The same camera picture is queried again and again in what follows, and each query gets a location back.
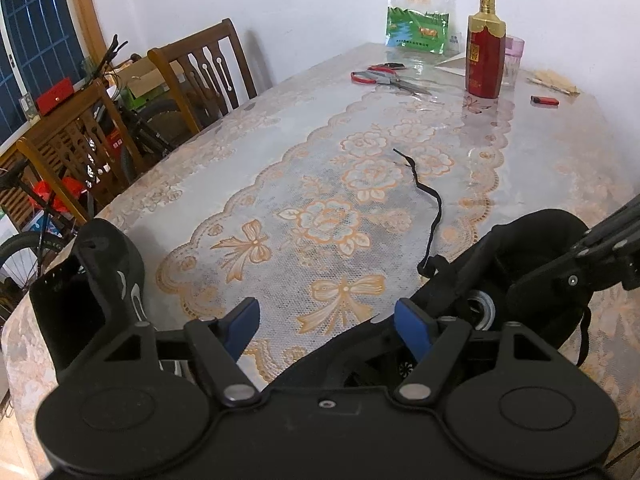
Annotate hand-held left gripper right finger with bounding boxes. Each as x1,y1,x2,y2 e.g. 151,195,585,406
393,297,557,406

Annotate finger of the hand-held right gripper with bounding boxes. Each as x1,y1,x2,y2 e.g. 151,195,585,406
570,202,640,260
506,235,640,303

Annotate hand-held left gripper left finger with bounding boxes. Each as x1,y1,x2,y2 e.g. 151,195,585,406
102,297,262,407

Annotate black sneaker with lace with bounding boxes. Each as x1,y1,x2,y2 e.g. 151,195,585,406
272,208,594,391

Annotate black shoelace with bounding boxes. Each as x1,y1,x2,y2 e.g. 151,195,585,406
392,147,594,369

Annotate floral lace tablecloth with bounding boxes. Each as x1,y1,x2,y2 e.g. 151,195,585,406
0,42,640,480

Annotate black sneaker with silver sole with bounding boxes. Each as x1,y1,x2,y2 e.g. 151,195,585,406
29,219,147,387

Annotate bundle of wooden sticks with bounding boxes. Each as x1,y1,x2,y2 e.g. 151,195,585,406
527,70,582,97

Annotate bicycle wheel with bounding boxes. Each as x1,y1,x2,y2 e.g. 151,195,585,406
0,35,197,322

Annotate red liquor bottle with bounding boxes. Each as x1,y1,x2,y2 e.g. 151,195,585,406
465,0,507,100

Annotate wooden chair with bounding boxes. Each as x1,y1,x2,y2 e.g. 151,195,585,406
15,80,147,229
147,17,257,137

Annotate cardboard box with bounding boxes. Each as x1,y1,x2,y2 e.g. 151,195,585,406
112,56,187,106

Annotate green printed plastic bag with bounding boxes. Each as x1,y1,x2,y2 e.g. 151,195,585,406
385,0,458,57

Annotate red box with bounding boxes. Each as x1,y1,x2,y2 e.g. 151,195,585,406
36,77,77,117

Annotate red-handled scissors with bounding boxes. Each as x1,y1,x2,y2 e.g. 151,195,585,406
350,62,434,97

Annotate window with wooden frame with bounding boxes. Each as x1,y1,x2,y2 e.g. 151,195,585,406
0,0,104,149

